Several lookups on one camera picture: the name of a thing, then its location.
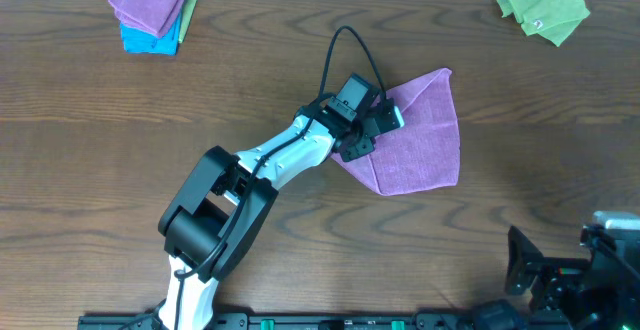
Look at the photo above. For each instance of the purple microfiber cloth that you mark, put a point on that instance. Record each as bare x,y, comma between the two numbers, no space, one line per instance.
422,155

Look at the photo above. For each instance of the crumpled green cloth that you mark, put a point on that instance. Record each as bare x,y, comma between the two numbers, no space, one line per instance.
553,20

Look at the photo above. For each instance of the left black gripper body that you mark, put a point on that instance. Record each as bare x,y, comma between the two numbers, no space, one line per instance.
373,128

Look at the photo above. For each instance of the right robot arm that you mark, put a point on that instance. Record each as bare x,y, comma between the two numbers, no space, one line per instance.
547,319

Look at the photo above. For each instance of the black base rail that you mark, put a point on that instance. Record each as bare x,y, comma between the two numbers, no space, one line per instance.
241,321

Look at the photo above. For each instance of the folded blue cloth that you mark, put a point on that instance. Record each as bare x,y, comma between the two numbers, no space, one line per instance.
137,42

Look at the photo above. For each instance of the folded green cloth in stack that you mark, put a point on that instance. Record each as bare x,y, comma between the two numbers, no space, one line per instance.
187,13

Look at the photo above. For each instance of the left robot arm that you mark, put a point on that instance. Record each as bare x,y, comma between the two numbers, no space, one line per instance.
216,215

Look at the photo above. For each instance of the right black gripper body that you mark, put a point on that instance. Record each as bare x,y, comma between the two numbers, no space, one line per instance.
532,268

